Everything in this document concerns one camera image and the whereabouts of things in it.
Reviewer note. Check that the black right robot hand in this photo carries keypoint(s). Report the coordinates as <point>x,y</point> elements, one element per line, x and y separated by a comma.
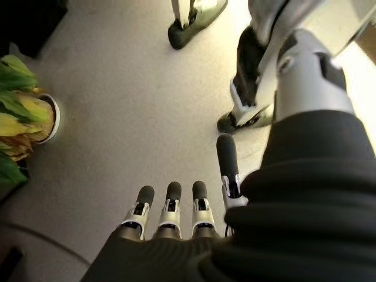
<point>293,220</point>

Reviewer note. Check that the potted green plant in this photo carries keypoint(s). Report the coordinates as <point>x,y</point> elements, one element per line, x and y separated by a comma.
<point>20,117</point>

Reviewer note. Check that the black furniture block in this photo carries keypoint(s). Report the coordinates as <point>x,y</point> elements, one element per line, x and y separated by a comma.
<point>26,20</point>

